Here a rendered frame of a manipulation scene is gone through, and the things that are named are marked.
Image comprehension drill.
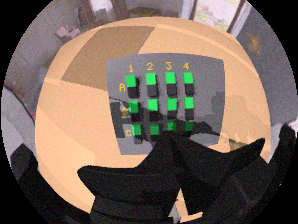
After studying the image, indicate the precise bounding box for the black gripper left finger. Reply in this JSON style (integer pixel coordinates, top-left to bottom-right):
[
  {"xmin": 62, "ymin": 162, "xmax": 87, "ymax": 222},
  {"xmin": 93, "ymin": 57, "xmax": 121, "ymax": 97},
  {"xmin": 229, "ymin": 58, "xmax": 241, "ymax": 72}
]
[{"xmin": 77, "ymin": 131, "xmax": 185, "ymax": 217}]

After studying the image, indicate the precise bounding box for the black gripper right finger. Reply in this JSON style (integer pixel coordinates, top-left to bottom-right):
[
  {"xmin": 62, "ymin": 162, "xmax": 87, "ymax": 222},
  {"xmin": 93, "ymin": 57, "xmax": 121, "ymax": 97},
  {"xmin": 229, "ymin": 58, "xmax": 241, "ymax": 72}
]
[{"xmin": 168, "ymin": 131, "xmax": 266, "ymax": 216}]

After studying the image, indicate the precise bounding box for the grey switch panel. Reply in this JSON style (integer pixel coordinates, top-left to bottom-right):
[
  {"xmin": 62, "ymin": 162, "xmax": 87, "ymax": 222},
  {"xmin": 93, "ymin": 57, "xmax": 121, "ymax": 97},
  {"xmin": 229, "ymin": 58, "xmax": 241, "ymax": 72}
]
[{"xmin": 105, "ymin": 52, "xmax": 226, "ymax": 156}]

